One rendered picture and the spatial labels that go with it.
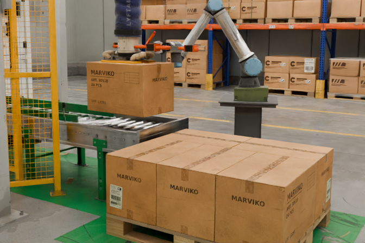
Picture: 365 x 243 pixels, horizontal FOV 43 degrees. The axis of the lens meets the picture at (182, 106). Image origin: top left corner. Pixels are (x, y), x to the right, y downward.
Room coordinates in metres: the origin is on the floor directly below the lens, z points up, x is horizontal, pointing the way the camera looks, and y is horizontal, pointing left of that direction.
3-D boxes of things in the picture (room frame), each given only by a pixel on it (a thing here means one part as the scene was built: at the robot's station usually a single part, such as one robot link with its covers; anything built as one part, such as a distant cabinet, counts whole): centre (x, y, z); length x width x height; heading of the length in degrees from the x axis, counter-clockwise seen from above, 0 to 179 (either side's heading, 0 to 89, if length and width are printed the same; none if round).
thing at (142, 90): (3.77, 0.43, 0.88); 0.60 x 0.40 x 0.40; 56
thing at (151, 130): (3.59, 0.14, 0.58); 0.70 x 0.03 x 0.06; 148
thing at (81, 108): (4.62, 1.30, 0.60); 1.60 x 0.10 x 0.09; 58
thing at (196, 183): (2.98, -0.28, 0.34); 1.20 x 1.00 x 0.40; 58
